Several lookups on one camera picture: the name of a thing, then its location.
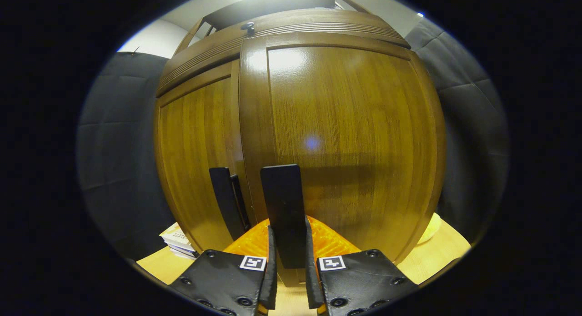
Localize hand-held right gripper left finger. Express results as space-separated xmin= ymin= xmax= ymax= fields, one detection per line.
xmin=171 ymin=218 xmax=278 ymax=316

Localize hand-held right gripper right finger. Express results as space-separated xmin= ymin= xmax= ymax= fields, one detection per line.
xmin=305 ymin=216 xmax=419 ymax=316

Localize wooden shoe cabinet door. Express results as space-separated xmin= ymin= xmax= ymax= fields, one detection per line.
xmin=239 ymin=32 xmax=446 ymax=287
xmin=155 ymin=59 xmax=255 ymax=253

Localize wooden double-door shoe cabinet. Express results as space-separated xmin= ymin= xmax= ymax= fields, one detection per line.
xmin=152 ymin=0 xmax=448 ymax=289

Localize wooden cabinet drawer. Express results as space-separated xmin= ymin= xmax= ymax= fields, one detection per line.
xmin=157 ymin=9 xmax=410 ymax=96

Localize pale yellow round object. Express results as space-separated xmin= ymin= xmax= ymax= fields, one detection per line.
xmin=416 ymin=212 xmax=442 ymax=245

